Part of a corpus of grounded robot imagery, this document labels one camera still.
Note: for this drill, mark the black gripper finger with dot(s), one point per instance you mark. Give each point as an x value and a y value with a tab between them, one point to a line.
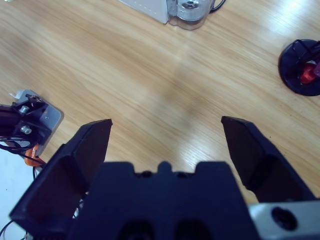
255	155
62	180

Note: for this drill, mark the black capsule holder with rods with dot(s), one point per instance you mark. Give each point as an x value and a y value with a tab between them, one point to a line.
287	72

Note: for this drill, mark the white camera mount dark post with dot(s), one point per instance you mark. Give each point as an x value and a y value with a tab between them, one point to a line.
53	117

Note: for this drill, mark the white capsule coffee machine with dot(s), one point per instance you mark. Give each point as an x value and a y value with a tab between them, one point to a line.
147	10

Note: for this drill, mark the red coffee capsule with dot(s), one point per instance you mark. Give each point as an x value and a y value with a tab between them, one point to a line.
306	75

